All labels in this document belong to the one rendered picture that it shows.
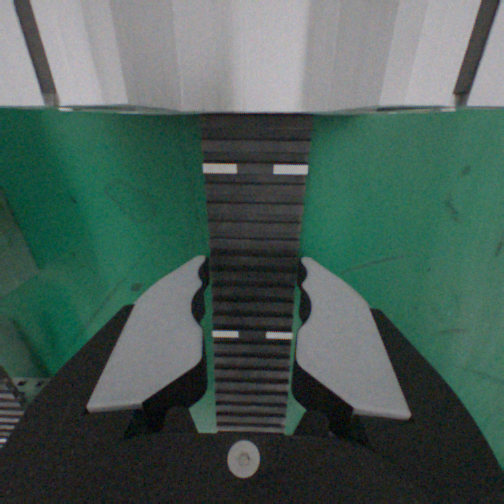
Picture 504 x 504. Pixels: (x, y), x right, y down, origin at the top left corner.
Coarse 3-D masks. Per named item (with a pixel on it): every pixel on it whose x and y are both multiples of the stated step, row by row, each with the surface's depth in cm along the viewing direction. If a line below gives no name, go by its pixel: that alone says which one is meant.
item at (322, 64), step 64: (0, 0) 4; (64, 0) 4; (128, 0) 4; (192, 0) 7; (256, 0) 7; (320, 0) 6; (384, 0) 4; (448, 0) 4; (0, 64) 4; (64, 64) 4; (128, 64) 4; (192, 64) 7; (256, 64) 7; (320, 64) 7; (384, 64) 4; (448, 64) 4
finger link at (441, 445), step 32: (384, 320) 8; (416, 352) 7; (416, 384) 6; (448, 384) 6; (416, 416) 6; (448, 416) 6; (384, 448) 5; (416, 448) 5; (448, 448) 5; (480, 448) 5; (448, 480) 5; (480, 480) 5
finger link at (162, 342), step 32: (160, 288) 10; (192, 288) 10; (128, 320) 8; (160, 320) 8; (192, 320) 8; (128, 352) 7; (160, 352) 7; (192, 352) 7; (128, 384) 6; (160, 384) 6; (192, 384) 7; (160, 416) 6
